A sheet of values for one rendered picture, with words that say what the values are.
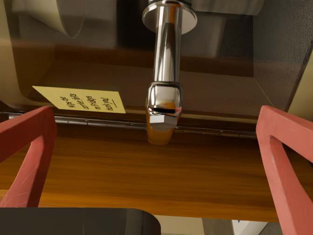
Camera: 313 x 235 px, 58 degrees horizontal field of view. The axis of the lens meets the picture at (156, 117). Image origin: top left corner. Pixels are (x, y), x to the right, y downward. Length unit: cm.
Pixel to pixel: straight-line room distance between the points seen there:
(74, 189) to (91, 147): 9
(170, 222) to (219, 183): 87
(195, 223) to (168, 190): 90
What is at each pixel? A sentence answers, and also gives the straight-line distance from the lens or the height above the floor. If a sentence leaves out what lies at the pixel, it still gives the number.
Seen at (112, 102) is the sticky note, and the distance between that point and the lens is 29.
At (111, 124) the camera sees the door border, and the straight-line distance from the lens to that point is 39.
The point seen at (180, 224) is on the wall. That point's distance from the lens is 128.
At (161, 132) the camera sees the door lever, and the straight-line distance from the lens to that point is 15.
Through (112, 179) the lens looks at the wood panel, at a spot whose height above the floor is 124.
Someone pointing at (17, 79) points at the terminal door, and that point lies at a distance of 26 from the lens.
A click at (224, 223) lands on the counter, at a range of 91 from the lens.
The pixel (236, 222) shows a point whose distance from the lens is 70.
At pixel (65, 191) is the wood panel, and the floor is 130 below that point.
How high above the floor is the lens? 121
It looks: 3 degrees down
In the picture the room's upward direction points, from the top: 85 degrees counter-clockwise
